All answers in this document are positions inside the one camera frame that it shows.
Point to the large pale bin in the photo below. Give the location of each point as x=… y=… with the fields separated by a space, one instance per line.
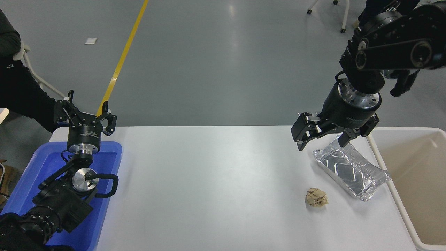
x=418 y=174

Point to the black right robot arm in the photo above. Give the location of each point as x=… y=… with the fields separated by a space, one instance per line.
x=393 y=42

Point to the crumpled tan paper ball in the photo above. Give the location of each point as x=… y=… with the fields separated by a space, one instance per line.
x=316 y=197

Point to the white flat panel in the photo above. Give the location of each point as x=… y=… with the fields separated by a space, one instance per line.
x=2 y=115

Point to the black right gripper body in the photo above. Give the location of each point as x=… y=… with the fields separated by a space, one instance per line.
x=345 y=113

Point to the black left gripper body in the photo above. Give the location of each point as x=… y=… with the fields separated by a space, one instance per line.
x=84 y=134

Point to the person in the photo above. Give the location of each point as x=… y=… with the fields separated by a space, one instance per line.
x=21 y=94
x=404 y=83

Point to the brown bag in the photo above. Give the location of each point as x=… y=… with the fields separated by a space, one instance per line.
x=8 y=177

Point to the white paper scrap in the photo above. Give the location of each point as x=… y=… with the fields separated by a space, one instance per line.
x=91 y=40

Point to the blue plastic tray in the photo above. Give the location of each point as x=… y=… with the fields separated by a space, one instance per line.
x=48 y=164

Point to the silver foil tray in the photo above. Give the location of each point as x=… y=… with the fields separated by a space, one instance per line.
x=352 y=170

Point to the white chair frame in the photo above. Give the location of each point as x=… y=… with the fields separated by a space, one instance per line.
x=21 y=52

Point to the white chair with casters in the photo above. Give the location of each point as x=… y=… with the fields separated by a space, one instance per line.
x=346 y=14

